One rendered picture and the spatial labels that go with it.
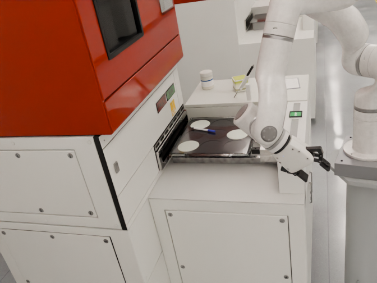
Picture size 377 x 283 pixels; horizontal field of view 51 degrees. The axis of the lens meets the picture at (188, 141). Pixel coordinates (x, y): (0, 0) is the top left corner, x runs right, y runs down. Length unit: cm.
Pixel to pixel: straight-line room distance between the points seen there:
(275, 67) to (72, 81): 61
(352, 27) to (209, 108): 92
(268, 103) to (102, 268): 102
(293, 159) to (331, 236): 141
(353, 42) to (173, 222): 97
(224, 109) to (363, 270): 100
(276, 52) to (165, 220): 89
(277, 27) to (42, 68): 72
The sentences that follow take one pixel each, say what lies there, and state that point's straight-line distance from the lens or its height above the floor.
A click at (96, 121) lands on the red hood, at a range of 131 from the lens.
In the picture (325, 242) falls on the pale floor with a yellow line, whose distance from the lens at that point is 257.
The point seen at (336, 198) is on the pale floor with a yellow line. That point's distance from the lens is 291.
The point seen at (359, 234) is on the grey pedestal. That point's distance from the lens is 191.
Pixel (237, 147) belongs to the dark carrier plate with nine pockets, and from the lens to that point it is 174.
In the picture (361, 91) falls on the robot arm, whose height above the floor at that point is 113.
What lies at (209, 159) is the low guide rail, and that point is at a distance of 180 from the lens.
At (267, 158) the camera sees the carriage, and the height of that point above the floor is 87.
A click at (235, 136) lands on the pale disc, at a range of 183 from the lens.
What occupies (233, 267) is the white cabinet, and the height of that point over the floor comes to 46.
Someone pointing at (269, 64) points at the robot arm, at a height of 139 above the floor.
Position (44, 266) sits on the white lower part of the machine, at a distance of 194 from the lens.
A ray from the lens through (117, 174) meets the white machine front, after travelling 143.
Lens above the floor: 176
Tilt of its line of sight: 28 degrees down
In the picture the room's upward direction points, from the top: 11 degrees counter-clockwise
